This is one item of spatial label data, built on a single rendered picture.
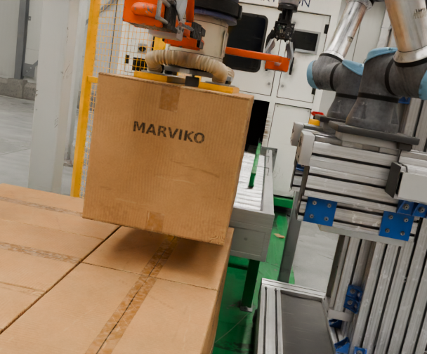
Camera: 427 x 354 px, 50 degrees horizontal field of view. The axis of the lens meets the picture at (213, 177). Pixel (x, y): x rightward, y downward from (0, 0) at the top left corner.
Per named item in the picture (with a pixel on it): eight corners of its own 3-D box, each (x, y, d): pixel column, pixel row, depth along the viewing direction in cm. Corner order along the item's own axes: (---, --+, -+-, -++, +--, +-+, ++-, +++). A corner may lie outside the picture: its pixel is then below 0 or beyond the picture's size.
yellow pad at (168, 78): (159, 79, 164) (161, 65, 163) (186, 84, 163) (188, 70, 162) (133, 77, 131) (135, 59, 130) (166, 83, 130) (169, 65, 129)
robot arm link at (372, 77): (377, 96, 143) (388, 52, 140) (412, 100, 131) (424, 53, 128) (349, 90, 137) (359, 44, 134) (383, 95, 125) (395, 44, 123)
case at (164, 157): (138, 178, 184) (152, 77, 176) (235, 196, 182) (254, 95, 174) (81, 218, 126) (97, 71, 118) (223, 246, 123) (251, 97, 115)
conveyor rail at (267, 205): (263, 169, 421) (266, 149, 417) (267, 170, 421) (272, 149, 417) (254, 256, 196) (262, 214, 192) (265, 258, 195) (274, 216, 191)
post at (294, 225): (273, 292, 260) (309, 118, 240) (285, 294, 260) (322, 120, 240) (274, 297, 254) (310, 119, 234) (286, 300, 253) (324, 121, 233)
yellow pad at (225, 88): (211, 88, 163) (213, 74, 162) (238, 93, 162) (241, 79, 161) (197, 88, 129) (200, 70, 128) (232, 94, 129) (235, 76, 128)
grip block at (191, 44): (167, 45, 124) (171, 23, 123) (203, 51, 124) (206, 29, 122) (161, 42, 116) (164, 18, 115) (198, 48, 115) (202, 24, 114)
